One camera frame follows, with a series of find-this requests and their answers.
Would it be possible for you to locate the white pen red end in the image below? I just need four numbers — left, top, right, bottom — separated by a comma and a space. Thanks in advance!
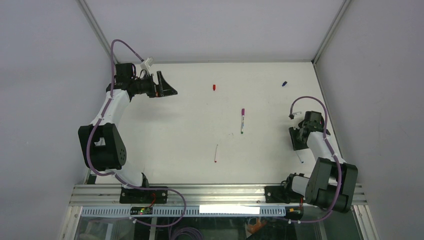
213, 144, 219, 163

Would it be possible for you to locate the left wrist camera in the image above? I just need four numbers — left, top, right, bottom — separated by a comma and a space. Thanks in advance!
140, 56, 154, 77

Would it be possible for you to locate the aluminium frame rail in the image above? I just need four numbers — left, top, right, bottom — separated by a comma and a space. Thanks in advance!
69, 183, 368, 207

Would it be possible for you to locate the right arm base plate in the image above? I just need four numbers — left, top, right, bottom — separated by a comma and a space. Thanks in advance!
264, 185, 301, 204

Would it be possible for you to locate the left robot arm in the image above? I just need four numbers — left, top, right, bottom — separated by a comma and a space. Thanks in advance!
78, 58, 178, 203

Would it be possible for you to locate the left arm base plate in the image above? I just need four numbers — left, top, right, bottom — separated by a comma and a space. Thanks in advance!
119, 187, 168, 204

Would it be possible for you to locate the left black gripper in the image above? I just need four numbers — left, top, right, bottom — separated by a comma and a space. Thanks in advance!
130, 71, 177, 98

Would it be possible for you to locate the orange object below table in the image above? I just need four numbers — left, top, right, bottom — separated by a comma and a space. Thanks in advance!
245, 217, 268, 235

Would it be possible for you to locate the white slotted cable duct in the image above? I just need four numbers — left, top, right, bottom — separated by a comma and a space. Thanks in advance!
81, 204, 286, 218

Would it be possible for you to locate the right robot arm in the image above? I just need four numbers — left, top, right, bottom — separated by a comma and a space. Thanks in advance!
282, 111, 358, 213

